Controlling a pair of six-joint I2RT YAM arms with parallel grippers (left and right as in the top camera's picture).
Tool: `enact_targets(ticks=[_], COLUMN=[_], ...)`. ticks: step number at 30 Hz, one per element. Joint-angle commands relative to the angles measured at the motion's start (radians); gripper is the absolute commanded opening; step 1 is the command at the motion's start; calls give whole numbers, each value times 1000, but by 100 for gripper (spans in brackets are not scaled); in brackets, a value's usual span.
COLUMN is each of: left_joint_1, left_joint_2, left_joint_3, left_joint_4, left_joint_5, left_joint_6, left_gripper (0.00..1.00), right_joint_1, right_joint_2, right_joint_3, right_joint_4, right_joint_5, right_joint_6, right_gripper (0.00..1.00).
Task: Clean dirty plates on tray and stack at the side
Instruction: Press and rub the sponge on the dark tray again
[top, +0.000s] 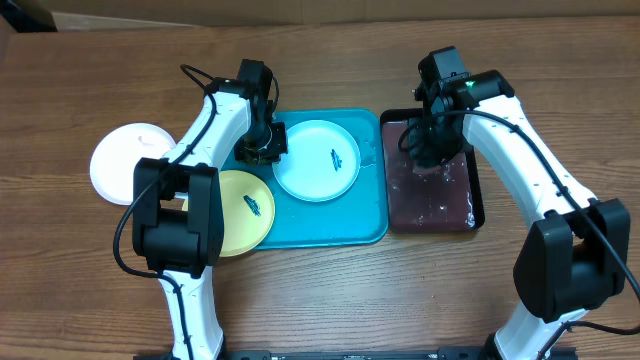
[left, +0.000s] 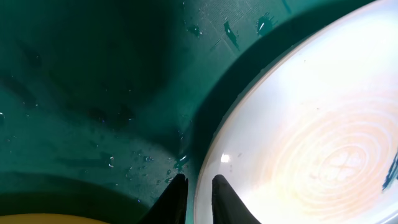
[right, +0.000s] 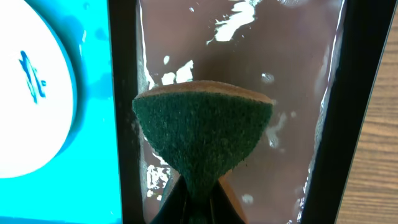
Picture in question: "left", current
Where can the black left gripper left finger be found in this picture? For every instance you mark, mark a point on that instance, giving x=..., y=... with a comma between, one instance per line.
x=171, y=206

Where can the light blue plate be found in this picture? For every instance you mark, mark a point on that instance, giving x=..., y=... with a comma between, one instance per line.
x=315, y=138

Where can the yellow plate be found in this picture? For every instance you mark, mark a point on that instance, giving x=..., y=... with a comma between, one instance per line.
x=43, y=218

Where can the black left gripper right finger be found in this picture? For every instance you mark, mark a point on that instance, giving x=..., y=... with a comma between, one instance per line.
x=227, y=207

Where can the teal plastic tray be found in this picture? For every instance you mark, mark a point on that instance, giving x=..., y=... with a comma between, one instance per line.
x=104, y=102

